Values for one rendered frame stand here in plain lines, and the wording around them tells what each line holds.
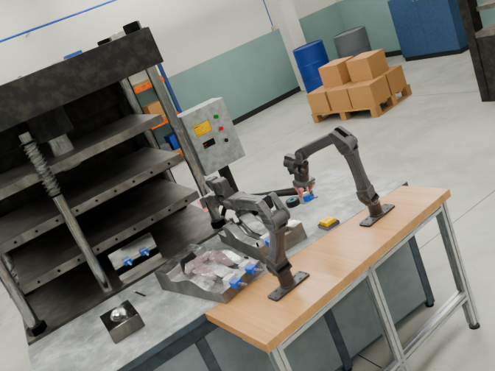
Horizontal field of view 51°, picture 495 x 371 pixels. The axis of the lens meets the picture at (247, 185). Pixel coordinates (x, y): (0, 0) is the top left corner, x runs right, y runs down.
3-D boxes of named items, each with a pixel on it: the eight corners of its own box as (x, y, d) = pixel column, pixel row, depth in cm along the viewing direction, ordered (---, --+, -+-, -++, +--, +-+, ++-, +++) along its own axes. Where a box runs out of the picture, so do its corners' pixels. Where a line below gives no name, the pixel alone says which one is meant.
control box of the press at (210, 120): (303, 293, 362) (224, 96, 317) (269, 317, 351) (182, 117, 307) (287, 284, 382) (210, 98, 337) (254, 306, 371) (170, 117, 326)
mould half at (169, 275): (264, 269, 242) (255, 249, 238) (226, 304, 226) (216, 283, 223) (198, 260, 279) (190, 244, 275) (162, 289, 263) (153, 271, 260)
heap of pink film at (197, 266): (237, 261, 246) (231, 247, 244) (211, 283, 236) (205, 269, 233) (204, 257, 266) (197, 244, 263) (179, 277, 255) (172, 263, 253)
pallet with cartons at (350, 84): (412, 93, 722) (398, 42, 699) (378, 117, 679) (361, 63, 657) (348, 101, 818) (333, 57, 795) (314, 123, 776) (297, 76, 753)
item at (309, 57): (344, 83, 956) (328, 37, 929) (320, 96, 933) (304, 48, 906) (324, 85, 1007) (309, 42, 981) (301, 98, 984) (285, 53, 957)
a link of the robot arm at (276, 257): (265, 266, 220) (264, 213, 198) (277, 258, 224) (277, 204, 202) (275, 275, 217) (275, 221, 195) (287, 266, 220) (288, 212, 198)
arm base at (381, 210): (353, 210, 244) (364, 212, 239) (380, 191, 254) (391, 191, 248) (359, 225, 247) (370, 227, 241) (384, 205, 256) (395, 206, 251)
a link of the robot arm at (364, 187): (359, 204, 247) (336, 142, 238) (365, 197, 252) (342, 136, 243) (371, 202, 243) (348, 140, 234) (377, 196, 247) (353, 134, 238)
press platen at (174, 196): (200, 197, 315) (197, 190, 313) (24, 294, 275) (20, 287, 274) (162, 183, 380) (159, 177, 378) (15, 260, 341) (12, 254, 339)
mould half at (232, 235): (307, 237, 255) (298, 213, 251) (265, 264, 246) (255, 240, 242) (258, 219, 299) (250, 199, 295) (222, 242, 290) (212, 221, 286)
